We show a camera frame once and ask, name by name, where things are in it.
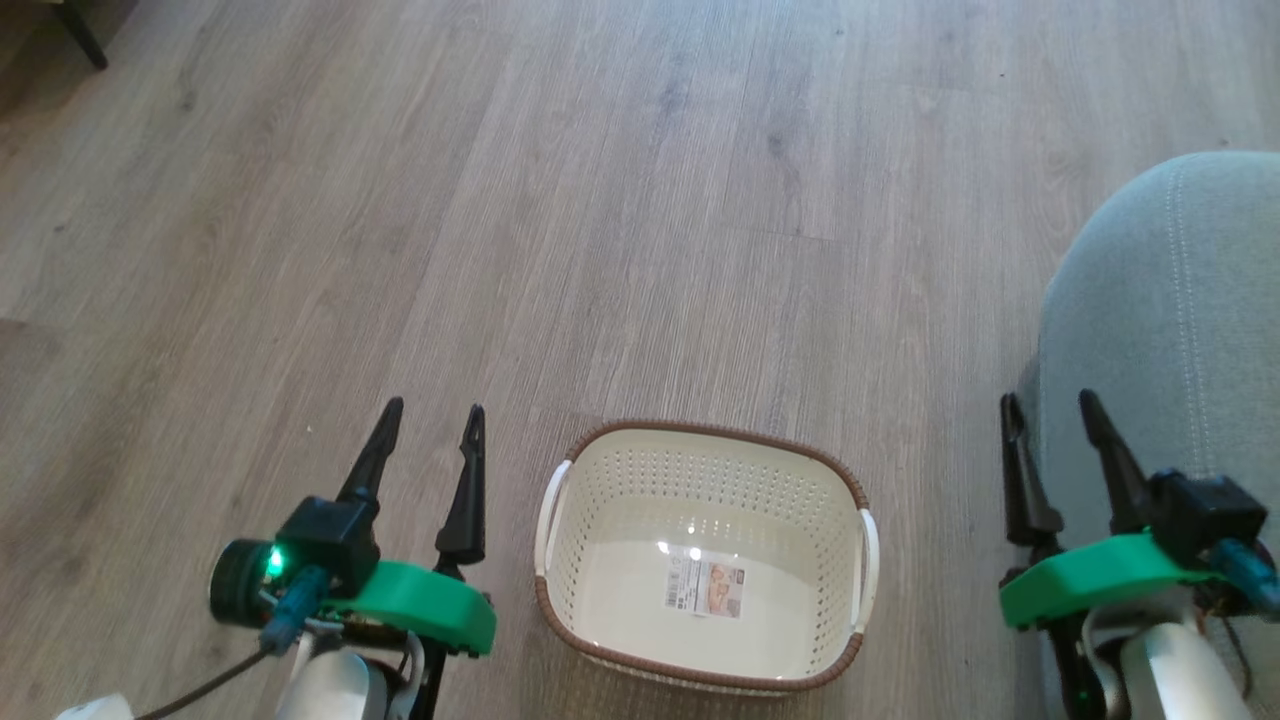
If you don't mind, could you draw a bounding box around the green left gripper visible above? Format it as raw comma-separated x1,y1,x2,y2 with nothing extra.
328,396,499,659

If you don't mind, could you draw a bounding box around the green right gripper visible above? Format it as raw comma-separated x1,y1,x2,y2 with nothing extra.
998,389,1218,629

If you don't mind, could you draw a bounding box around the cream perforated plastic laundry basket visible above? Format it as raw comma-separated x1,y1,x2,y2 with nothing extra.
533,419,882,697

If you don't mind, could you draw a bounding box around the black left cylinder green light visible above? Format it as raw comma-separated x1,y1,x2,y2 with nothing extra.
207,539,288,630

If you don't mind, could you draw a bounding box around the paper label sticker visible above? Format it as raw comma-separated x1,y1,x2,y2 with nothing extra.
664,556,747,620

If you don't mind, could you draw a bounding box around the dark furniture leg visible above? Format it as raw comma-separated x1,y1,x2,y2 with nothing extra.
48,0,110,71

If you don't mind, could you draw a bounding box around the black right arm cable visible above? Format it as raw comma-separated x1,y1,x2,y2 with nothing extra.
1040,605,1103,720

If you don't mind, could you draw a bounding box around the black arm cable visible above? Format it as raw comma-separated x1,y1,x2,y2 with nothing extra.
405,640,453,720
1040,605,1103,720

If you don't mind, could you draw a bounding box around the teal left cable connector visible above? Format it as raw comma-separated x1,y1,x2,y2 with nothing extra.
258,564,333,653

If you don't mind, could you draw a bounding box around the teal cable connector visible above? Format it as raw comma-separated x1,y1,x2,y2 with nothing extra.
1212,539,1280,614
258,564,333,653

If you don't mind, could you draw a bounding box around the teal right cable connector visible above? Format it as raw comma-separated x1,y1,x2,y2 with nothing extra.
1212,539,1280,614

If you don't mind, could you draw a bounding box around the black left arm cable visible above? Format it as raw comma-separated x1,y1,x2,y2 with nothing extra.
405,640,453,720

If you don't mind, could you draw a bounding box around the black left camera cable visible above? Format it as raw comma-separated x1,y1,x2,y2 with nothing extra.
133,645,273,720

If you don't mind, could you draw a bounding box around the white left cable tag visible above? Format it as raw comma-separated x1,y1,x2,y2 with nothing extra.
54,692,137,720

